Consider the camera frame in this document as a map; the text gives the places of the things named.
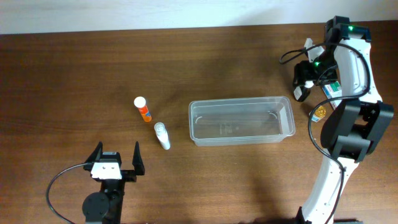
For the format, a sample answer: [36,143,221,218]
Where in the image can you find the clear plastic container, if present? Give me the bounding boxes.
[188,96,295,146]

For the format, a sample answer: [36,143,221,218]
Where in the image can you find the small jar gold lid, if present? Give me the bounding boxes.
[309,106,326,123]

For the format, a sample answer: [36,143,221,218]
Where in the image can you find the dark bottle white cap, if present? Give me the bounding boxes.
[294,81,314,102]

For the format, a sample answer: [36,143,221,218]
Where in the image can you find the white green medicine box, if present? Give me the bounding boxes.
[322,81,342,110]

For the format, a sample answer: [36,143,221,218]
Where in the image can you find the white calamine lotion bottle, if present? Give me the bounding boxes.
[154,123,171,150]

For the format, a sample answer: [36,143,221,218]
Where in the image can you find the orange tablet tube white cap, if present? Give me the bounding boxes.
[134,96,152,122]

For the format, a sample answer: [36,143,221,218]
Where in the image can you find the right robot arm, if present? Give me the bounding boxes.
[293,16,394,223]

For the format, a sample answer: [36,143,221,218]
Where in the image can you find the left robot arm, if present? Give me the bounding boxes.
[82,142,145,223]

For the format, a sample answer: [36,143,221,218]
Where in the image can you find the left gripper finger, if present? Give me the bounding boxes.
[132,141,146,175]
[85,141,103,163]

